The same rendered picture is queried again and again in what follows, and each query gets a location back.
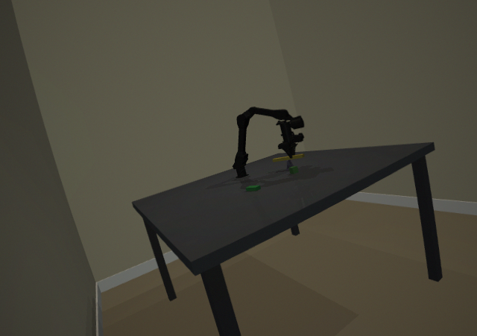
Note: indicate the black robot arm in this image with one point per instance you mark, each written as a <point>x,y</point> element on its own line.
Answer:
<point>243,121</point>

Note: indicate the yellow bar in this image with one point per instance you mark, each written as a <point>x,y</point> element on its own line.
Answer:
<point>288,158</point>

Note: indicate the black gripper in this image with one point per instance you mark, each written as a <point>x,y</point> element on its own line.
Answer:
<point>286,145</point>

